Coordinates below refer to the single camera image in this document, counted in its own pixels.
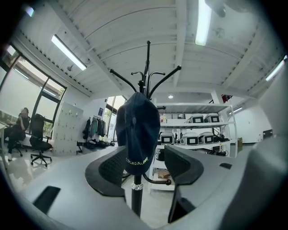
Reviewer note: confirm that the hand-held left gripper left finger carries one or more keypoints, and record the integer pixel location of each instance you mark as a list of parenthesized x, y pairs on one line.
[(108, 170)]

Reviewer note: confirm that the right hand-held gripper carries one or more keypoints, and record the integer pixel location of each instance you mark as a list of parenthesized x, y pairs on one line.
[(272, 157)]

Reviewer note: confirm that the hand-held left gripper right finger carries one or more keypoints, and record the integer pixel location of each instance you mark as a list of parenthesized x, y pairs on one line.
[(182, 166)]

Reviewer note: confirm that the black coat rack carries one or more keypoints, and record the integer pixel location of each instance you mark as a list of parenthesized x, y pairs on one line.
[(137, 197)]

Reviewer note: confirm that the dark navy baseball cap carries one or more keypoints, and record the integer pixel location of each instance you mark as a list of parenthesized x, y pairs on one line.
[(137, 134)]

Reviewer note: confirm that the metal garment rack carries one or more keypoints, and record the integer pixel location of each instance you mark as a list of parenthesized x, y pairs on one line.
[(96, 116)]

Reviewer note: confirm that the flat cardboard box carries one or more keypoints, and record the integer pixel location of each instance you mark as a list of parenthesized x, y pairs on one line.
[(164, 174)]

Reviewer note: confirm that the large black box device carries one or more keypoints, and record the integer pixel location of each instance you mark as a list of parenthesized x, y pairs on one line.
[(160, 156)]

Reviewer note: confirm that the pile of black bags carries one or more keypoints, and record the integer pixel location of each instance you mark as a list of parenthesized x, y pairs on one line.
[(99, 144)]

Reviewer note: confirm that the group of grey screen devices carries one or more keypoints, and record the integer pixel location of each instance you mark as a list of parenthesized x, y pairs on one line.
[(190, 139)]

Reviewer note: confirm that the black metal floor stand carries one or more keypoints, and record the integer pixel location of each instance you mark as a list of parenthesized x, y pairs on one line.
[(79, 147)]

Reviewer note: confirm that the row of hanging clothes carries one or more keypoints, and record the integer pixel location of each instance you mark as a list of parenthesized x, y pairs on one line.
[(95, 128)]

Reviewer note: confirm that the glass entrance door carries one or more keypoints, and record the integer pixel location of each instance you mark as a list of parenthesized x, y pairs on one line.
[(113, 116)]

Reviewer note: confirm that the white metal shelving unit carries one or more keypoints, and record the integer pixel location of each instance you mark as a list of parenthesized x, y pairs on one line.
[(225, 124)]

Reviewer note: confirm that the pale grey locker cabinet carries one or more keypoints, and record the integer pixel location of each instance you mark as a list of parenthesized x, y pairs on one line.
[(67, 128)]

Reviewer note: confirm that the black office chair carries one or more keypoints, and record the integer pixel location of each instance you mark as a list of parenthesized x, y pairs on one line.
[(38, 139)]

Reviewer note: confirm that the long ceiling light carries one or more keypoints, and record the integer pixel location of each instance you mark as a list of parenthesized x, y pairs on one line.
[(202, 22), (67, 51), (275, 70)]

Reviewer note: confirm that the black framed window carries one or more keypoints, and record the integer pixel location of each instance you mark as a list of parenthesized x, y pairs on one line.
[(22, 94)]

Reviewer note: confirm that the blue wall poster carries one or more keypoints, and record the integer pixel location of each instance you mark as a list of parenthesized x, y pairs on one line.
[(101, 111)]

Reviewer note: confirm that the desk with white frame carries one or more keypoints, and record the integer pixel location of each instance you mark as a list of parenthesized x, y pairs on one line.
[(4, 134)]

